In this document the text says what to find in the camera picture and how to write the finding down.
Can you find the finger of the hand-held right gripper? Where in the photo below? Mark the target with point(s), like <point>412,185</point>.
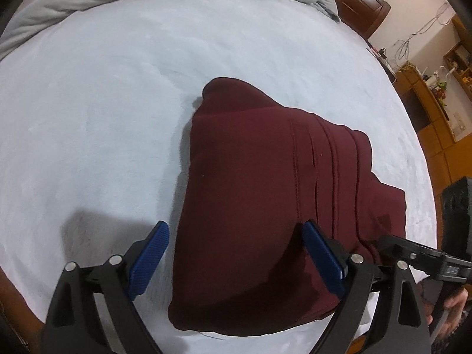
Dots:
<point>402,247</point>

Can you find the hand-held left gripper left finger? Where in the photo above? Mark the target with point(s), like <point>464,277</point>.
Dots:
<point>147,261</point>

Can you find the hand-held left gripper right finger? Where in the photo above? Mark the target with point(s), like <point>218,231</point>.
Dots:
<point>324,261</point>

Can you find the maroon pants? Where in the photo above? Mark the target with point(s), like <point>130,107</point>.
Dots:
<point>265,191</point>

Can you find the person's right hand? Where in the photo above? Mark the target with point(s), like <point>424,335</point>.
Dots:
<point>453,308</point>

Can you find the black box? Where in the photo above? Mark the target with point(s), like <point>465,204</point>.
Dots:
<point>459,210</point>

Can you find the wooden desk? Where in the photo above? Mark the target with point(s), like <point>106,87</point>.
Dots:
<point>431,118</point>

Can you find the light blue bed sheet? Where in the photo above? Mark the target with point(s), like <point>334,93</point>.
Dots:
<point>110,99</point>

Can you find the nightstand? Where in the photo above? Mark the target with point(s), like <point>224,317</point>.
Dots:
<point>385,64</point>

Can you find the dark wooden headboard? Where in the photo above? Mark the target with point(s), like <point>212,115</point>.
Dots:
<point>354,3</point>

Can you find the wooden wall shelf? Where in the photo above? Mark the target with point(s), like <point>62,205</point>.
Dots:
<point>461,59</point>

